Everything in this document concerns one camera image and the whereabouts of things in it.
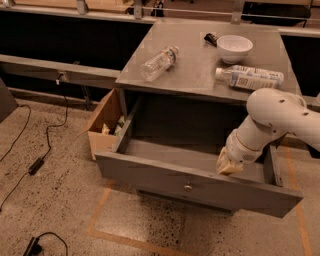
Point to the clear empty plastic bottle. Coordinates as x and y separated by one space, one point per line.
158 64

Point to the labelled white plastic bottle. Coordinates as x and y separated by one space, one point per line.
249 78

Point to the cardboard box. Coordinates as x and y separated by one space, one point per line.
100 127

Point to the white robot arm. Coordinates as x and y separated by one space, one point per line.
272 113

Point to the small black object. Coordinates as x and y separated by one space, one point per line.
211 39

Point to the grey top drawer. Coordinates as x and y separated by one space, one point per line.
169 146

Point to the grey drawer cabinet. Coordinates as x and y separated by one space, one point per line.
192 75

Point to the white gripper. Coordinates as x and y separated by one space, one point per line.
239 151

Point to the black plug with cable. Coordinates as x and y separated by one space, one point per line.
34 248

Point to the white bowl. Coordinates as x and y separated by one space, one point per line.
233 48

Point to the grey metal rail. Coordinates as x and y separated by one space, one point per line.
57 71

